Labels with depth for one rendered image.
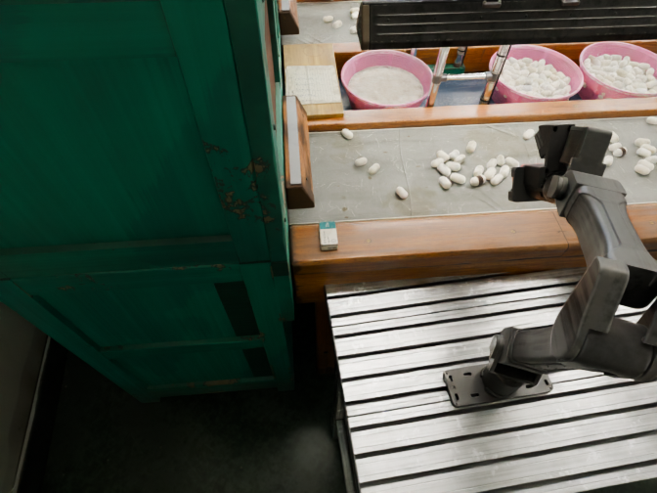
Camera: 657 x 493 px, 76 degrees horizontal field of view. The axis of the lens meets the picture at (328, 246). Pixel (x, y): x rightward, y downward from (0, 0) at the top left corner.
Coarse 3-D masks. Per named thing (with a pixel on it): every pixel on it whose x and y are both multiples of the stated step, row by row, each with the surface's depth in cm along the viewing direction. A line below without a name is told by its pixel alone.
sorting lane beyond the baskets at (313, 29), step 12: (372, 0) 150; (300, 12) 145; (312, 12) 145; (324, 12) 145; (336, 12) 146; (348, 12) 146; (300, 24) 141; (312, 24) 141; (324, 24) 141; (348, 24) 141; (288, 36) 137; (300, 36) 137; (312, 36) 137; (324, 36) 137; (336, 36) 137; (348, 36) 137
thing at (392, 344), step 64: (384, 320) 89; (448, 320) 90; (512, 320) 89; (384, 384) 81; (576, 384) 82; (640, 384) 82; (384, 448) 75; (448, 448) 75; (512, 448) 75; (576, 448) 77; (640, 448) 76
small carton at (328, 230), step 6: (324, 222) 89; (330, 222) 89; (324, 228) 88; (330, 228) 88; (324, 234) 87; (330, 234) 87; (336, 234) 87; (324, 240) 86; (330, 240) 86; (336, 240) 86; (324, 246) 86; (330, 246) 86; (336, 246) 86
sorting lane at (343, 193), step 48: (336, 144) 108; (384, 144) 109; (432, 144) 109; (480, 144) 109; (528, 144) 110; (624, 144) 110; (336, 192) 99; (384, 192) 100; (432, 192) 100; (480, 192) 100
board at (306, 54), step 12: (288, 48) 126; (300, 48) 126; (312, 48) 126; (324, 48) 126; (288, 60) 123; (300, 60) 123; (312, 60) 123; (324, 60) 123; (336, 72) 120; (312, 108) 111; (324, 108) 111; (336, 108) 111
